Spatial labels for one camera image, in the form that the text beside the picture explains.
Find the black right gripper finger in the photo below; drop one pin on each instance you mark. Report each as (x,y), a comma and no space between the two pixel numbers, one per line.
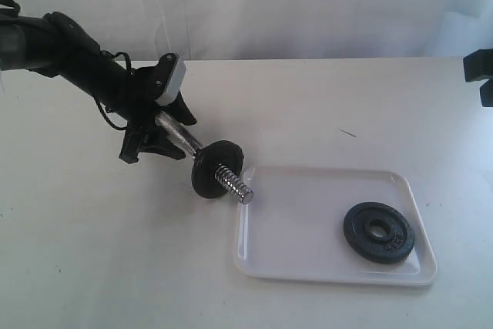
(486,93)
(477,66)

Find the white backdrop curtain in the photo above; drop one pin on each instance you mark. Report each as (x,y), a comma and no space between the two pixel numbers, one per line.
(280,29)

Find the black weight plate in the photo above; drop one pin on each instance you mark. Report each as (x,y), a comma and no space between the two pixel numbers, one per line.
(206,162)
(378,233)

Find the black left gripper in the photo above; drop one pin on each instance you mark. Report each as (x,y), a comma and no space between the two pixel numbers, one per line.
(142,135)

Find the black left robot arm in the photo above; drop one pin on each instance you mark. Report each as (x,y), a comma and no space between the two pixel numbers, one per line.
(55,45)

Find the white plastic tray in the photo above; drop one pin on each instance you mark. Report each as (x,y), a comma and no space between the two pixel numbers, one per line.
(293,228)

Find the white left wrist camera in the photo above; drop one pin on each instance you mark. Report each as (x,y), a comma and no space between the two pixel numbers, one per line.
(177,71)

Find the chrome threaded dumbbell bar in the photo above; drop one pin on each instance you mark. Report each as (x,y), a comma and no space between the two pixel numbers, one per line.
(232,183)

